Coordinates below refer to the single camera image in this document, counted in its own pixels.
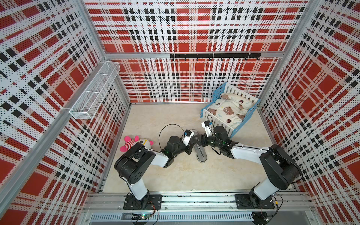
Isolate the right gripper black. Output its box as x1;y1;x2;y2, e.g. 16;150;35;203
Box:
193;133;222;148

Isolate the grey canvas sneaker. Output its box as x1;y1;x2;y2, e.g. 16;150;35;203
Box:
194;144;207;163

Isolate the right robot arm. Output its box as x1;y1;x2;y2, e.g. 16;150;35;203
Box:
198;126;302;208

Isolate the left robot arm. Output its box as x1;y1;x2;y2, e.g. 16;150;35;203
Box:
114;134;200;209

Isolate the bear print blanket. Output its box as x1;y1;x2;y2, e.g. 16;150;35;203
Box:
207;93;253;128

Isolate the white blue toy crib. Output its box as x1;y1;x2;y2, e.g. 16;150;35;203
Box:
200;82;260;138

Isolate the pink striped plush toy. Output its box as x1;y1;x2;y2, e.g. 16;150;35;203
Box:
120;136;154;152

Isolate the green circuit board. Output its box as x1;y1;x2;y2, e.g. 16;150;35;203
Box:
132;213;152;220

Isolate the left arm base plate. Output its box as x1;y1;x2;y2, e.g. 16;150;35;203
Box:
123;194;163;210

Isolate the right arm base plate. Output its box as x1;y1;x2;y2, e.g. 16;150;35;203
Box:
235;194;276;210

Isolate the black hook rail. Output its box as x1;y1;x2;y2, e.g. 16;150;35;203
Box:
170;52;262;60

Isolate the white wire mesh basket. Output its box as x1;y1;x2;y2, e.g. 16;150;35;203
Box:
69;61;120;120

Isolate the aluminium front rail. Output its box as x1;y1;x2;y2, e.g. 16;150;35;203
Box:
83;192;315;212

